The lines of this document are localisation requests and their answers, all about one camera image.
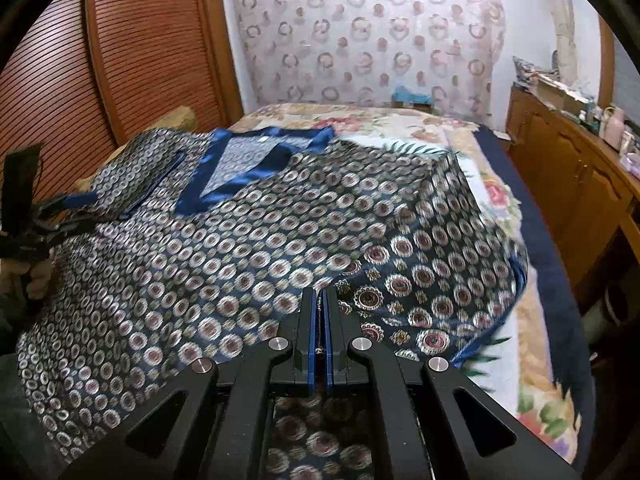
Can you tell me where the circle-print curtain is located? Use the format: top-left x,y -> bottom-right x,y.
222,0 -> 507,131

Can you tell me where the pile of boxes and papers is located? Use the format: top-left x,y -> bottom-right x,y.
514,54 -> 603,117

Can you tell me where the person's left hand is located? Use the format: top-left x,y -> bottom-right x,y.
24,260 -> 54,307

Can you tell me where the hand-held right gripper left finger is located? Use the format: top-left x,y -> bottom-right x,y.
59,289 -> 321,480

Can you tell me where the navy circle-patterned satin pajama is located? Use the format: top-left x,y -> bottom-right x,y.
15,125 -> 531,480

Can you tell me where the light blue small object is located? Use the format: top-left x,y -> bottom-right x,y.
392,85 -> 434,112

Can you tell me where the floral bed blanket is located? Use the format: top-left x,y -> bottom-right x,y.
65,102 -> 597,471

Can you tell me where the pink bottle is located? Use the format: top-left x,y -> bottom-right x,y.
604,106 -> 627,152

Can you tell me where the gold patterned bolster pillow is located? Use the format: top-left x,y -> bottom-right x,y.
142,105 -> 199,135

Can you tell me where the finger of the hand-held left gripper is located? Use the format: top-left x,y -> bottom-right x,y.
34,194 -> 81,218
44,214 -> 98,250

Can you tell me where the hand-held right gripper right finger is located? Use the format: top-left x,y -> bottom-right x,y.
322,289 -> 583,480

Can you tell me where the wooden side cabinet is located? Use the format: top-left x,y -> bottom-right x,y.
505,85 -> 640,311

